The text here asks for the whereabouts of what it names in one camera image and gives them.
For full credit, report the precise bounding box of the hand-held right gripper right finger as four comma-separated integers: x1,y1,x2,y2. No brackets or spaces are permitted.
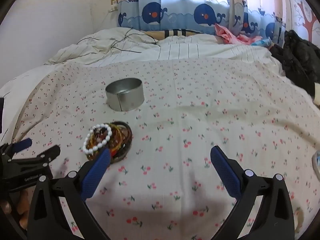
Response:
210,146,295,240

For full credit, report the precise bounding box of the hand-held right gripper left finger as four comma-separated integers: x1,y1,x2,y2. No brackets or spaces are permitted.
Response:
27,148,112,240

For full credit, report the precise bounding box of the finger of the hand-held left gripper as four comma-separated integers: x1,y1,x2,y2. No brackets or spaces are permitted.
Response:
0,138,32,157
7,144,61,171

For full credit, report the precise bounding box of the white bead bracelet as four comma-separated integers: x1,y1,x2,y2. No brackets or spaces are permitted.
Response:
82,123,112,155

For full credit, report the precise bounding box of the amber bead bracelet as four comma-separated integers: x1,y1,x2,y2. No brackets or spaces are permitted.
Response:
86,123,126,162

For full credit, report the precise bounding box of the round metal tin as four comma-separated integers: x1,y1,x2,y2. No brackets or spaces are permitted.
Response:
105,78,145,111

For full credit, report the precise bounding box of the person's left hand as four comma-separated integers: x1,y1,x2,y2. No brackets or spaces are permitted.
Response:
0,189,30,230

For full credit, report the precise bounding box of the cherry print bedsheet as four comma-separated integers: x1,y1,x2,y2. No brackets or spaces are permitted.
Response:
0,57,320,240

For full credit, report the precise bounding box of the white and blue cloth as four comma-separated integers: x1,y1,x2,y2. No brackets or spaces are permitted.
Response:
312,150,320,178

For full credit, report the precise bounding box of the white striped duvet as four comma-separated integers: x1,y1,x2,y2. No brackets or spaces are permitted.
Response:
45,27,283,67

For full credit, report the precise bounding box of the light blue cloth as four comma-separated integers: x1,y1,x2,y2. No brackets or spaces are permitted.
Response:
251,37,272,48

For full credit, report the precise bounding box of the black jacket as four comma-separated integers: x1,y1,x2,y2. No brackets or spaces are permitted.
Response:
270,30,320,97

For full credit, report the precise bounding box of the pink cloth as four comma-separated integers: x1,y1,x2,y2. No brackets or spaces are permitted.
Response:
214,23,263,45

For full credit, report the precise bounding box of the whale print curtain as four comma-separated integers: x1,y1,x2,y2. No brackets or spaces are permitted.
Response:
117,0,287,45

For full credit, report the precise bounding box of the thin black cable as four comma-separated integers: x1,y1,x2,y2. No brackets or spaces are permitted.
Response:
76,27,160,54

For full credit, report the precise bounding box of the tree wall sticker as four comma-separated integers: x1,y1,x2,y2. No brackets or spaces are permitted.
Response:
294,1,318,43

